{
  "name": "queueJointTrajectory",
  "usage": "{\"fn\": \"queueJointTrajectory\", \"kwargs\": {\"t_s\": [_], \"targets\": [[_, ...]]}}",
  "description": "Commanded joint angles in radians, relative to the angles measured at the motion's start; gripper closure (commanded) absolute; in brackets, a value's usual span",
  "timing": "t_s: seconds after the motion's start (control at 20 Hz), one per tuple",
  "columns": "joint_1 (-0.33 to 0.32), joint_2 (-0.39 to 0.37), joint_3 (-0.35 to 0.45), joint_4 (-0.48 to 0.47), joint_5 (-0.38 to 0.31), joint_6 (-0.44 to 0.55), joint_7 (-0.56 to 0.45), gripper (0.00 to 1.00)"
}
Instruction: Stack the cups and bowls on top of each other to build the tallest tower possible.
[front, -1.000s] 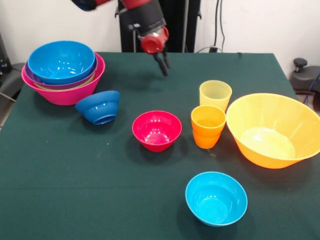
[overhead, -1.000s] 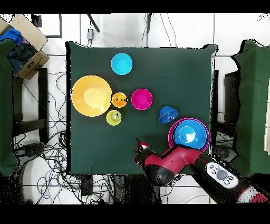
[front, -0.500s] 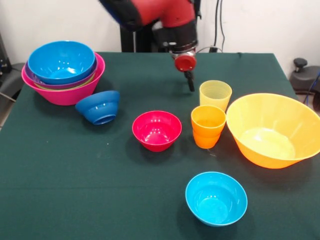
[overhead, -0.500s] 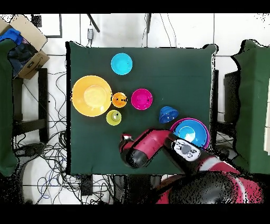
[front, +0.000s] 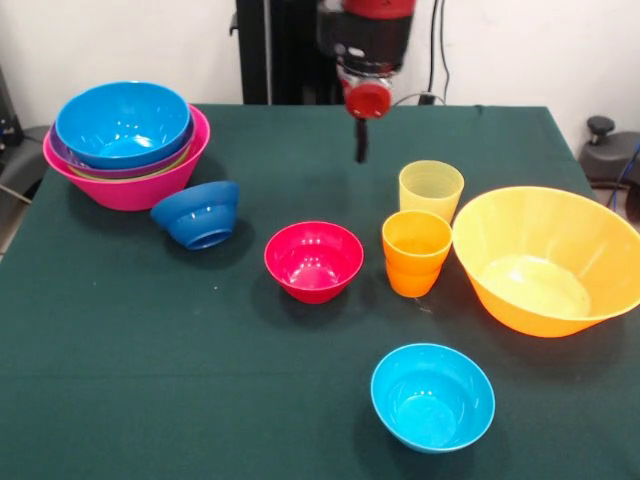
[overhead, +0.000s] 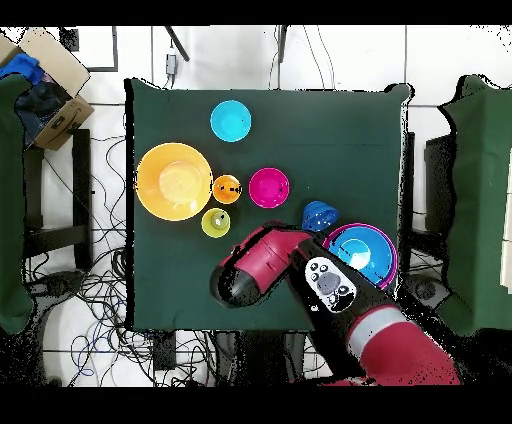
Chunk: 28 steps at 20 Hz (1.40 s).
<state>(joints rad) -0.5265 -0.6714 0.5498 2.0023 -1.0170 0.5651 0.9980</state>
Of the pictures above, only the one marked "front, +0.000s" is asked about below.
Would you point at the green plastic bowl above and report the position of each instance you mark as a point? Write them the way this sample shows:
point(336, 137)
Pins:
point(177, 165)

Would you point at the large pink plastic bowl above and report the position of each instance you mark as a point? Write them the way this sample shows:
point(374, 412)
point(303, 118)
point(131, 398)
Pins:
point(135, 195)

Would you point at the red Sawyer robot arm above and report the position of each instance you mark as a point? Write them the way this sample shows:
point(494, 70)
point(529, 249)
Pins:
point(370, 35)

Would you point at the large orange plastic bowl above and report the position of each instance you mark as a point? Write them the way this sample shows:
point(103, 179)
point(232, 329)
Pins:
point(540, 240)

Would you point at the medium blue plastic bowl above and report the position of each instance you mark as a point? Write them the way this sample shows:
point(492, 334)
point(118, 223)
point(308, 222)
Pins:
point(122, 125)

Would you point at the small light blue bowl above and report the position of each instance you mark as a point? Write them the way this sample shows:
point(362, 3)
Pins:
point(432, 400)

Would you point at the small red plastic bowl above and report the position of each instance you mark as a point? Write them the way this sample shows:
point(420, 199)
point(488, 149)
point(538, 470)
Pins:
point(312, 262)

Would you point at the black equipment box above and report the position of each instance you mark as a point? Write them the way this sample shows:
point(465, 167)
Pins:
point(7, 110)

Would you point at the purple plastic bowl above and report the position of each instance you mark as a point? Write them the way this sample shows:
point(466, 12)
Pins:
point(64, 157)

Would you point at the dark green tablecloth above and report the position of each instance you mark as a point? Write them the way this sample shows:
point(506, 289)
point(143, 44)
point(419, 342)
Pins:
point(525, 150)

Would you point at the yellow plastic cup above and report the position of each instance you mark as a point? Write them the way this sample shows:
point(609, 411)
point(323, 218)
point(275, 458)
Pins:
point(431, 192)

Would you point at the small dark blue bowl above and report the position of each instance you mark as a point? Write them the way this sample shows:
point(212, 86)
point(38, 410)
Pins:
point(197, 215)

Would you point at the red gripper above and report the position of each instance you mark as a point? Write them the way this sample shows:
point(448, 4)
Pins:
point(369, 100)

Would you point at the orange plastic cup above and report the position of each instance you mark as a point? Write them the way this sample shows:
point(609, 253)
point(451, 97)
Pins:
point(417, 240)
point(412, 285)

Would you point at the black pedestal leg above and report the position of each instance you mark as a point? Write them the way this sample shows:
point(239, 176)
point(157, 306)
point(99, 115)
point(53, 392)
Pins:
point(22, 155)
point(607, 155)

